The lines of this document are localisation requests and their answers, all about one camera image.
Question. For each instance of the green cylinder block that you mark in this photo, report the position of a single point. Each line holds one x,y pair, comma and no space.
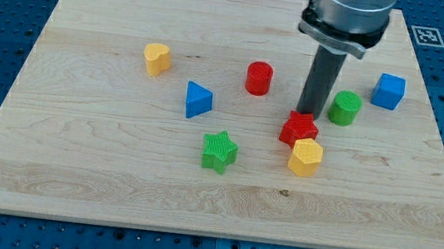
344,108

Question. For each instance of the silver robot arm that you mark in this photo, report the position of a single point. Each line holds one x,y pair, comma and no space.
346,26

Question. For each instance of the blue cube block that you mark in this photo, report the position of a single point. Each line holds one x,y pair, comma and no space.
388,92

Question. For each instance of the green star block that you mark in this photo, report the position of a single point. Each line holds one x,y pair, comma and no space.
219,151

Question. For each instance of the blue triangle block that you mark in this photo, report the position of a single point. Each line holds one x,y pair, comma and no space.
198,100

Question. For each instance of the red cylinder block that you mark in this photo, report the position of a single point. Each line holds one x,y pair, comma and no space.
259,78

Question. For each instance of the red star block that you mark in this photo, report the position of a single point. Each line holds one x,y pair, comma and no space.
298,126

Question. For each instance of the wooden board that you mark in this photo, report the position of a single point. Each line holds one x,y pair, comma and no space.
86,135

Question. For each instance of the yellow hexagon block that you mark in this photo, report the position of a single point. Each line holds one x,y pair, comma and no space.
306,157

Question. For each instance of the yellow heart block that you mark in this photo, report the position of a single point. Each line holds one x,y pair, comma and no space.
157,58

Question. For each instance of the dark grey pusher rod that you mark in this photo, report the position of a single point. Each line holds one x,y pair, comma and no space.
321,77

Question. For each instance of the white fiducial marker tag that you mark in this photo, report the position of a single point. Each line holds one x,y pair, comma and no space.
427,36

